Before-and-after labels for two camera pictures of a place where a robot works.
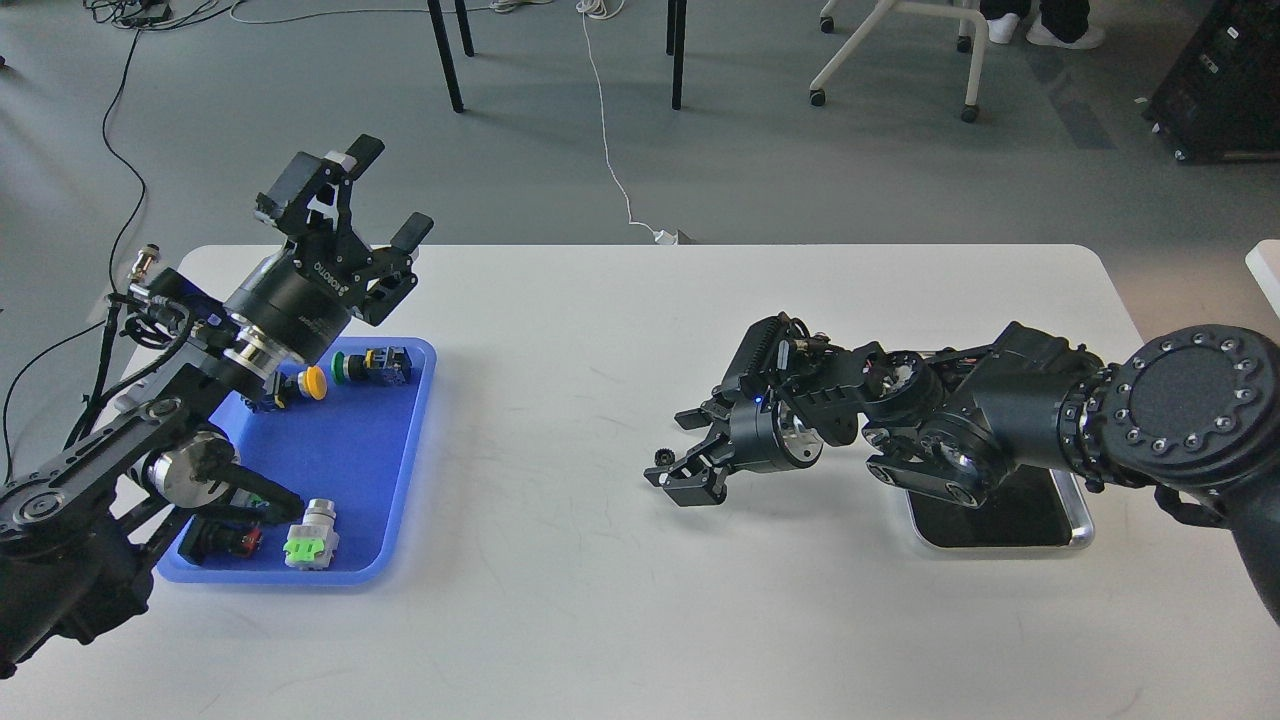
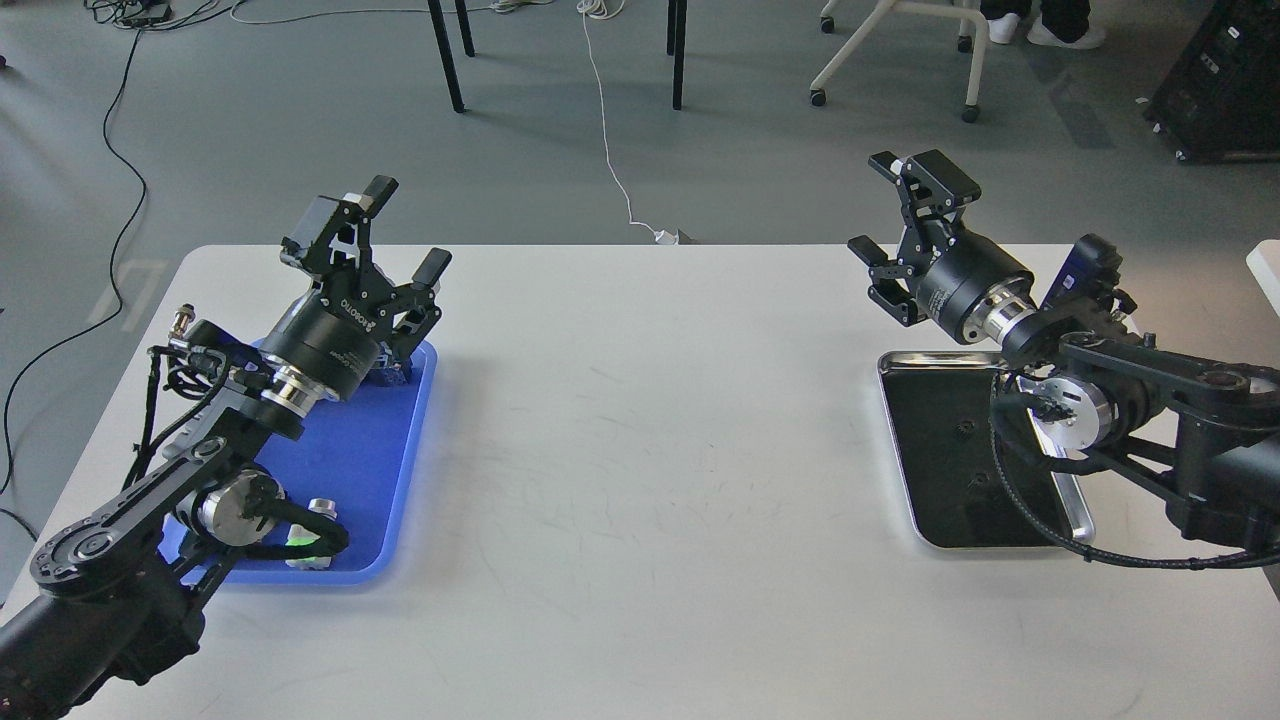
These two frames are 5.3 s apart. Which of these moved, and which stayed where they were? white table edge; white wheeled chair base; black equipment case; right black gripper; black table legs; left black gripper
Moved: right black gripper; left black gripper
Stayed: black equipment case; black table legs; white table edge; white wheeled chair base
